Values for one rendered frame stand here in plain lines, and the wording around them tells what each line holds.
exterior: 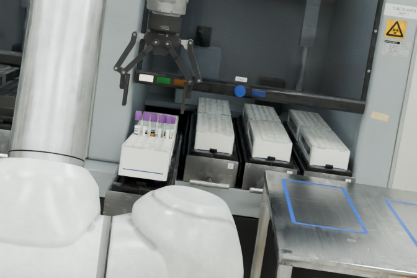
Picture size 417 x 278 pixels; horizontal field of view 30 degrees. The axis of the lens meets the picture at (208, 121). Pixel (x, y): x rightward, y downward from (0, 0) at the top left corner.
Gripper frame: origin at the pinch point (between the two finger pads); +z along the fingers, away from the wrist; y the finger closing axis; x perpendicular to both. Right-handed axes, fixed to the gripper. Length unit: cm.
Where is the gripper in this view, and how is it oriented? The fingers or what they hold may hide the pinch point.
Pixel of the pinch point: (153, 103)
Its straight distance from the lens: 176.2
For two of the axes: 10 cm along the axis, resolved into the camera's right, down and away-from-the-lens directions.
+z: -1.5, 9.7, 1.8
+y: 9.9, 1.5, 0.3
